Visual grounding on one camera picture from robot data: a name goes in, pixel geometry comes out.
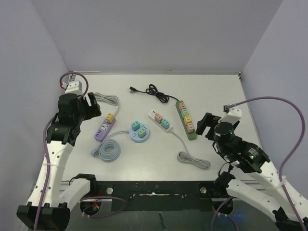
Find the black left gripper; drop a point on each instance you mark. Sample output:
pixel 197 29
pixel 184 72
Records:
pixel 93 110

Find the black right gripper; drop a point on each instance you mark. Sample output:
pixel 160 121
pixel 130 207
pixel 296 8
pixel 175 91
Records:
pixel 208 123

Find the small pink charger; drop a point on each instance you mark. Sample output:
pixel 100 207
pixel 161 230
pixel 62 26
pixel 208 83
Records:
pixel 190 127

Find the yellow olive charger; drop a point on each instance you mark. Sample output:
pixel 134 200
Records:
pixel 110 118

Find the pink brown charger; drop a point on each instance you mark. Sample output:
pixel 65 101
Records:
pixel 182 106

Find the teal charger dark base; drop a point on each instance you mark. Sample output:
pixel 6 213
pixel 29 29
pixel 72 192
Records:
pixel 165 124

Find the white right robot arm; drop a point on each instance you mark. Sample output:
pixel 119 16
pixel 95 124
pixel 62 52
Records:
pixel 281 202

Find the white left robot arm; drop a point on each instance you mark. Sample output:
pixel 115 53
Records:
pixel 48 209

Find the green power strip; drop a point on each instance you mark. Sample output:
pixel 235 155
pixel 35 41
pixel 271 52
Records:
pixel 190 136

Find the round blue power socket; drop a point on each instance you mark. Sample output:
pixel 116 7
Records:
pixel 134 134

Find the white USB power strip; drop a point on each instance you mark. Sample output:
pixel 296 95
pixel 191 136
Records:
pixel 151 115

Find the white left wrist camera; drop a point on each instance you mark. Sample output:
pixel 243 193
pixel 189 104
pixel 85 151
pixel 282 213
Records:
pixel 74 87

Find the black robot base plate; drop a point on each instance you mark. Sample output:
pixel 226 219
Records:
pixel 156 195

